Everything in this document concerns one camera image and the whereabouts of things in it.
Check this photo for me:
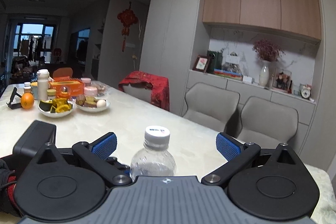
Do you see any clear plastic water bottle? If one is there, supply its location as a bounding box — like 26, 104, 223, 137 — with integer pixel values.
130, 142, 177, 180

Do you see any white bottle cap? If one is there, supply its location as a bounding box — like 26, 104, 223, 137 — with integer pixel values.
144, 126, 170, 145

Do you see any white thermos bottle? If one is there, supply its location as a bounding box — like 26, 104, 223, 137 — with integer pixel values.
37, 69, 50, 101

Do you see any right grey dining chair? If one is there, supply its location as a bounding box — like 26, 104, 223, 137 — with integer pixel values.
238, 96, 298, 148

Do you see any grey dining chair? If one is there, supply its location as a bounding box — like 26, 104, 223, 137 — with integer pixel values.
183, 83, 240, 132
238, 96, 298, 148

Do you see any left grey dining chair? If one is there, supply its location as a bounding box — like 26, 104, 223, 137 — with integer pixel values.
183, 83, 240, 132

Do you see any plate with egg and snacks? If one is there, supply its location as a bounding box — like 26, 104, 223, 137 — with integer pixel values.
75, 94, 110, 113

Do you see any plate of pumpkin pieces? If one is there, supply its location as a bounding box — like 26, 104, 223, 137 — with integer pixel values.
38, 98, 75, 118

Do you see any pink lidded jar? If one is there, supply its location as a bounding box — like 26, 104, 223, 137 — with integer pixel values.
84, 86, 98, 97

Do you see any orange tissue box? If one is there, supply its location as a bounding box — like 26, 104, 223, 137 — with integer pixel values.
49, 77, 85, 97

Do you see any stack of colourful books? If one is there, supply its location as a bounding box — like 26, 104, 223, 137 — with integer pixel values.
214, 69, 243, 81

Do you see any chair with red cloth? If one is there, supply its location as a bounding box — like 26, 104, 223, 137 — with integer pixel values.
118, 71, 170, 111

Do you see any glass box with flowers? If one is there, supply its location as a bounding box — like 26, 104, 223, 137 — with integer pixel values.
272, 68, 291, 93

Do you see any orange fruit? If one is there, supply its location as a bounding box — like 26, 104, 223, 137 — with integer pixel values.
21, 93, 34, 110

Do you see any small alarm clock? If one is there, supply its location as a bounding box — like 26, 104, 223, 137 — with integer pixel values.
300, 85, 311, 100

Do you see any black phone stand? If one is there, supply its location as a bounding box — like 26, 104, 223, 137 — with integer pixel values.
7, 87, 22, 110

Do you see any framed flower picture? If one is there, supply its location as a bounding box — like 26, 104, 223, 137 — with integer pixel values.
193, 55, 211, 73

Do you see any dark green box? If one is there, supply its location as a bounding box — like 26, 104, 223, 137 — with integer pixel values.
207, 51, 223, 73

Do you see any white vase with red flowers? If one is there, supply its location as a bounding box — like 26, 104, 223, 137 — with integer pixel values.
252, 39, 285, 87

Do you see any red chinese knot decoration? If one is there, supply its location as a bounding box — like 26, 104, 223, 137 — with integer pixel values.
117, 2, 138, 52

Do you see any black camera box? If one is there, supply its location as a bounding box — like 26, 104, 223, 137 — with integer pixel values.
13, 120, 56, 160

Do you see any wooden wall cabinet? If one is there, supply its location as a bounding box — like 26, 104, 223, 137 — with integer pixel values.
203, 0, 321, 44

